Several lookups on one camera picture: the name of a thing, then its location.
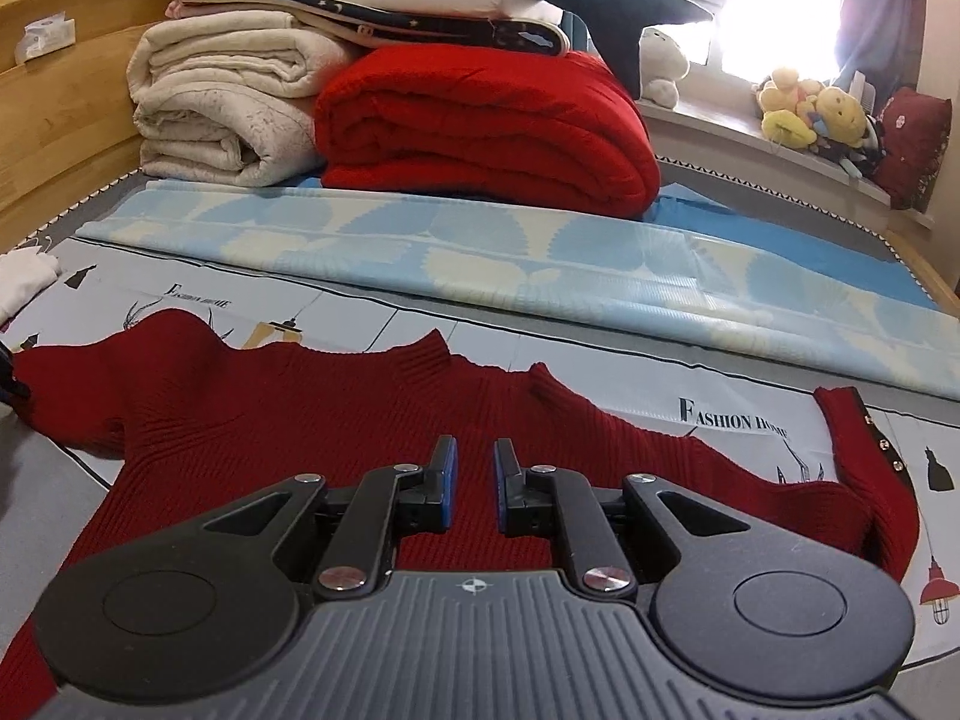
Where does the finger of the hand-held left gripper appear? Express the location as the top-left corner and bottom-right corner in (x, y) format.
(0, 345), (32, 400)

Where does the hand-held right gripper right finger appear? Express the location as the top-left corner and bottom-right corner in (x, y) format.
(491, 439), (751, 601)

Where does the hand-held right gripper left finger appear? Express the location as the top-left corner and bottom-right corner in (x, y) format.
(201, 435), (460, 601)

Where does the dark red knit sweater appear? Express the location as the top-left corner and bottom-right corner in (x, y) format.
(0, 309), (922, 720)

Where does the white cloth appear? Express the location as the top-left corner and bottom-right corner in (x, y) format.
(0, 249), (61, 323)

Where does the white packet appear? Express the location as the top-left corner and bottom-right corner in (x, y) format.
(19, 11), (77, 65)

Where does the cream folded blanket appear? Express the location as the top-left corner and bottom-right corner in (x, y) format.
(131, 11), (368, 188)

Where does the red folded blanket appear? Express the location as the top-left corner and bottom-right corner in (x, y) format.
(313, 45), (662, 218)

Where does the blue sheet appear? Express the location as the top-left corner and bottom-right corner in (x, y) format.
(285, 169), (938, 308)

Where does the window sill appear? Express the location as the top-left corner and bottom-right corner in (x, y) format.
(637, 101), (960, 230)

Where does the white plush toy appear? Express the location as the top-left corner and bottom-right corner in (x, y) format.
(637, 26), (691, 110)

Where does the navy star-print blanket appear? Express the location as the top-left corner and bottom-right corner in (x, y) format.
(176, 0), (572, 59)

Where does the dark teal shark plush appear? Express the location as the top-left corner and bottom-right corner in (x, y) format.
(311, 0), (713, 98)

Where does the yellow bear plush toy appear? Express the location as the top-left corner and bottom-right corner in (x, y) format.
(814, 86), (875, 147)

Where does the dark red cushion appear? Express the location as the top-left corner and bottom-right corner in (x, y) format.
(870, 86), (953, 211)

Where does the window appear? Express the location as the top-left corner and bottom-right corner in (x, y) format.
(585, 0), (856, 83)

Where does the purple curtain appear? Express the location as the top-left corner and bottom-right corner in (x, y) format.
(832, 0), (927, 95)

